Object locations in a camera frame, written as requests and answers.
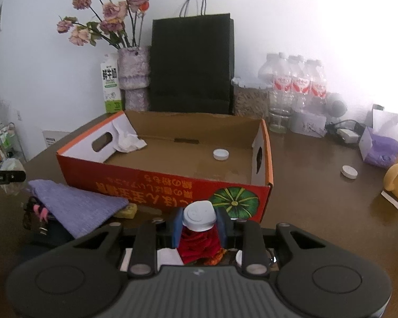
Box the white tissue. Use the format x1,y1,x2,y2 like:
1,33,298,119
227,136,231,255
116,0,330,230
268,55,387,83
114,132,148,153

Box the purple knit cloth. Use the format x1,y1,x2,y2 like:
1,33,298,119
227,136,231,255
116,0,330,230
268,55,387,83
28,179,129,239

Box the navy pouch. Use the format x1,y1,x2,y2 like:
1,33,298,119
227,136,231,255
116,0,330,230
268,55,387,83
30,217,75,247

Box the black cable with pink tie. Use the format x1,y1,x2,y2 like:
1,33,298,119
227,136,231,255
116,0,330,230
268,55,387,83
23,196,52,231

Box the orange wrapper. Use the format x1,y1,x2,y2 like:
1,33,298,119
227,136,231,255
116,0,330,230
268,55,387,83
204,248,227,266

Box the purple tissue pack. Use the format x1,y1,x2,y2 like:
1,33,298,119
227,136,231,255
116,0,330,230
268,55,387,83
358,109,398,167

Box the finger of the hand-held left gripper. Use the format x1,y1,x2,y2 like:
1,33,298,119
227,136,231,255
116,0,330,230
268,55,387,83
0,170,26,184

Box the glass goblet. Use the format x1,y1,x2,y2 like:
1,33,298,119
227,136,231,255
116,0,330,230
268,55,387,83
268,89,293,134

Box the white paper strip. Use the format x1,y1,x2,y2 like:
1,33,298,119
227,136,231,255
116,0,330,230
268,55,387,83
381,190,398,217

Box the yellow sponge piece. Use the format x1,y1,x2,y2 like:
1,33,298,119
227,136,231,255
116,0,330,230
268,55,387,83
113,203,138,219

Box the white green milk carton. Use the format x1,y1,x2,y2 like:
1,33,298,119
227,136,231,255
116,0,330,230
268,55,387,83
100,53,123,114

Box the cluttered wire rack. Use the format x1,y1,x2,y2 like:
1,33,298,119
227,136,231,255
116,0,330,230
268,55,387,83
0,121,25,173

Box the small red bottle white cap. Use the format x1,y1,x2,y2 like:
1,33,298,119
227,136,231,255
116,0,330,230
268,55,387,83
178,200,225,266

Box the white printed tin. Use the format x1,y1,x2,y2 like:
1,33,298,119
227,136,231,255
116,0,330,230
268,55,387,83
290,111,327,137

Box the clear container of pellets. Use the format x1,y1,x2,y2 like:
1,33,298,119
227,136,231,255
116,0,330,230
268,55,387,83
231,77,273,117

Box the purple flower vase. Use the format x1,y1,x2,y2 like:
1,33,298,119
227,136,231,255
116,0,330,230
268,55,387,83
117,46,152,112

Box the orange cardboard box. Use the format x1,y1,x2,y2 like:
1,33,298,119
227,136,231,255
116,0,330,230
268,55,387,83
56,110,274,224

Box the clear plastic water bottle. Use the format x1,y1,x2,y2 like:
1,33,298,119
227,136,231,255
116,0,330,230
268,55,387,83
274,52,293,107
290,55,310,110
307,59,328,107
258,53,279,88

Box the round white device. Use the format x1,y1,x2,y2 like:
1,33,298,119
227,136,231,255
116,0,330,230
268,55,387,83
325,92,348,117

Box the black paper bag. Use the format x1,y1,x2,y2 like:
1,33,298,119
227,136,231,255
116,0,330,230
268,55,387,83
150,0,235,116

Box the dried pink flowers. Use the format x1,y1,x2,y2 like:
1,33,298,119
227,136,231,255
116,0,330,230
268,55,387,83
56,0,150,50

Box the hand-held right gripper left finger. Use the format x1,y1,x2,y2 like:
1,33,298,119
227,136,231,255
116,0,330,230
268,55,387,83
61,207,184,279

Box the white paper sheet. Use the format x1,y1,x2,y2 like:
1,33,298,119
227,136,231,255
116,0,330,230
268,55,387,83
157,248,184,266

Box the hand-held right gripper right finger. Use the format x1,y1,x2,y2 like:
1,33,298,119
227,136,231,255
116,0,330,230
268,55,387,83
215,207,334,277

